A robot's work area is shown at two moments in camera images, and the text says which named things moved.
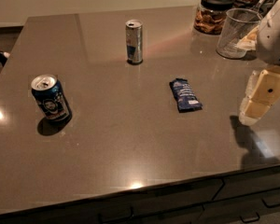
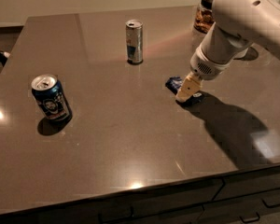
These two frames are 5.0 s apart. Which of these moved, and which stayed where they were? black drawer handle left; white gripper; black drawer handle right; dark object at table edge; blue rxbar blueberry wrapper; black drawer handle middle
Moved: white gripper; blue rxbar blueberry wrapper
Stayed: dark object at table edge; black drawer handle left; black drawer handle middle; black drawer handle right
